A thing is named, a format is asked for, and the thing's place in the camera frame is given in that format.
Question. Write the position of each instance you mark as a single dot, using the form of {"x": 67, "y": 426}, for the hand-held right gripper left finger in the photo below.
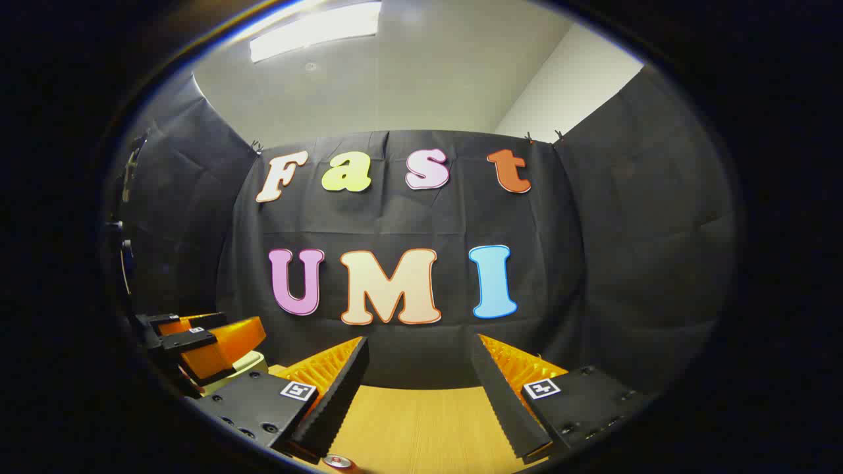
{"x": 329, "y": 408}

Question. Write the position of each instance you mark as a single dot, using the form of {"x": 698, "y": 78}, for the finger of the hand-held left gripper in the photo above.
{"x": 224, "y": 349}
{"x": 197, "y": 321}

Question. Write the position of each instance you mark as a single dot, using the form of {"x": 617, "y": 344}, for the rectangular ceiling light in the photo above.
{"x": 316, "y": 29}

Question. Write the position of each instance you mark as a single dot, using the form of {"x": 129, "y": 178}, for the wooden desktop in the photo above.
{"x": 421, "y": 428}

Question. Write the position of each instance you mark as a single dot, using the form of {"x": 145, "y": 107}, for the pale green garbage bin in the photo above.
{"x": 247, "y": 367}

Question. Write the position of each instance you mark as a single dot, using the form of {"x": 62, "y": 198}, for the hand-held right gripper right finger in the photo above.
{"x": 507, "y": 408}

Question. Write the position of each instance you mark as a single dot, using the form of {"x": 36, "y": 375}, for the black backdrop cloth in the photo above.
{"x": 395, "y": 217}

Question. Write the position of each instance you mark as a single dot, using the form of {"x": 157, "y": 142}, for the red pop can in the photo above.
{"x": 339, "y": 463}

